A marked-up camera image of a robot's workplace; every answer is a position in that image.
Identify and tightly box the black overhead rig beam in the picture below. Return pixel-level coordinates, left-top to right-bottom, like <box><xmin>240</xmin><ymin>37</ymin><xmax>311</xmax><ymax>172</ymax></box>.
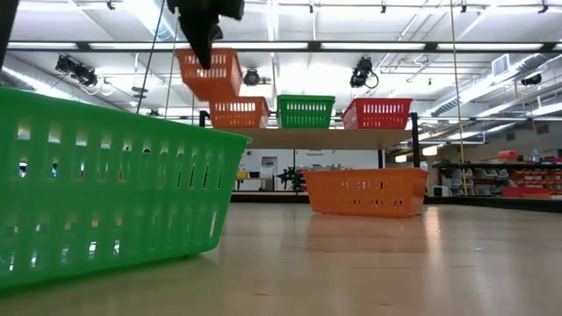
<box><xmin>0</xmin><ymin>0</ymin><xmax>562</xmax><ymax>67</ymax></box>

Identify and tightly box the black aluminium table frame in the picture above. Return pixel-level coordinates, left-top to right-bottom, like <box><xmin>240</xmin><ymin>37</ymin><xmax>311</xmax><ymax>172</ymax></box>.
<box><xmin>230</xmin><ymin>191</ymin><xmax>562</xmax><ymax>215</ymax></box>

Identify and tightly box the wooden shelf with black legs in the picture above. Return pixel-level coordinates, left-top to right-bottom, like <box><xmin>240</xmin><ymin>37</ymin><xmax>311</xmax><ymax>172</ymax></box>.
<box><xmin>198</xmin><ymin>109</ymin><xmax>421</xmax><ymax>203</ymax></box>

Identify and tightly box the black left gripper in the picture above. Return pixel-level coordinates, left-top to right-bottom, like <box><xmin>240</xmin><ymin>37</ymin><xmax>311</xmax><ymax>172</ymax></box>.
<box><xmin>165</xmin><ymin>0</ymin><xmax>246</xmax><ymax>70</ymax></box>

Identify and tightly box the beige hanging cord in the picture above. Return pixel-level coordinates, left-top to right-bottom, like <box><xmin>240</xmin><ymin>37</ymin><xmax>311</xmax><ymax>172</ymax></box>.
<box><xmin>162</xmin><ymin>7</ymin><xmax>181</xmax><ymax>121</ymax></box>

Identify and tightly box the black ceiling reel with cable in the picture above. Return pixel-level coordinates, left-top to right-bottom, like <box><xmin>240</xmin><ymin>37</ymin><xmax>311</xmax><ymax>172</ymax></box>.
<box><xmin>349</xmin><ymin>54</ymin><xmax>380</xmax><ymax>90</ymax></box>

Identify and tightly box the storage rack with red bins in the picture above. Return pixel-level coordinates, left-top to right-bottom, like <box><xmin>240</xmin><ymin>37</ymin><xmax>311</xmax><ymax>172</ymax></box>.
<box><xmin>431</xmin><ymin>148</ymin><xmax>562</xmax><ymax>201</ymax></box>

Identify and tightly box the black ceiling-mounted device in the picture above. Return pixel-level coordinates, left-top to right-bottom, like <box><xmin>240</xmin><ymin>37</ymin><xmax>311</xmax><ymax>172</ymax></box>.
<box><xmin>54</xmin><ymin>54</ymin><xmax>99</xmax><ymax>88</ymax></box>

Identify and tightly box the green plastic basket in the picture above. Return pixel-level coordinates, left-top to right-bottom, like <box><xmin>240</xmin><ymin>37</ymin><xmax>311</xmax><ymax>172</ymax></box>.
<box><xmin>276</xmin><ymin>93</ymin><xmax>337</xmax><ymax>130</ymax></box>
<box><xmin>0</xmin><ymin>85</ymin><xmax>253</xmax><ymax>292</ymax></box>

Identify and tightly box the orange plastic basket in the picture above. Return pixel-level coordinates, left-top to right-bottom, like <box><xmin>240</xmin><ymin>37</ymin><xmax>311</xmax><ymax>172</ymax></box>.
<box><xmin>208</xmin><ymin>96</ymin><xmax>271</xmax><ymax>130</ymax></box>
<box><xmin>302</xmin><ymin>167</ymin><xmax>429</xmax><ymax>220</ymax></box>
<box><xmin>175</xmin><ymin>47</ymin><xmax>244</xmax><ymax>103</ymax></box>

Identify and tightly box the thin black hanging cable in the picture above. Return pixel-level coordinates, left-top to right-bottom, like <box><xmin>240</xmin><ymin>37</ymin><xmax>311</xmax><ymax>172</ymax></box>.
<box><xmin>134</xmin><ymin>0</ymin><xmax>168</xmax><ymax>115</ymax></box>

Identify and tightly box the small black ceiling device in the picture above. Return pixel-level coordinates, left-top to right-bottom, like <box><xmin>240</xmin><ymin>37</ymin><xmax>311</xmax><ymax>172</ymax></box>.
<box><xmin>520</xmin><ymin>72</ymin><xmax>544</xmax><ymax>87</ymax></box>

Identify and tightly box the round black ceiling reel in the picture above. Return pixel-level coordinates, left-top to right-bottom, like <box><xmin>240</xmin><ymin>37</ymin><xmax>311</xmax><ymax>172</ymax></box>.
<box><xmin>241</xmin><ymin>66</ymin><xmax>262</xmax><ymax>88</ymax></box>

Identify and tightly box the red plastic basket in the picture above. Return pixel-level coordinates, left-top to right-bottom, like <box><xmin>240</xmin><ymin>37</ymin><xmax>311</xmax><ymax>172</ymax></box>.
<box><xmin>341</xmin><ymin>97</ymin><xmax>414</xmax><ymax>131</ymax></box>

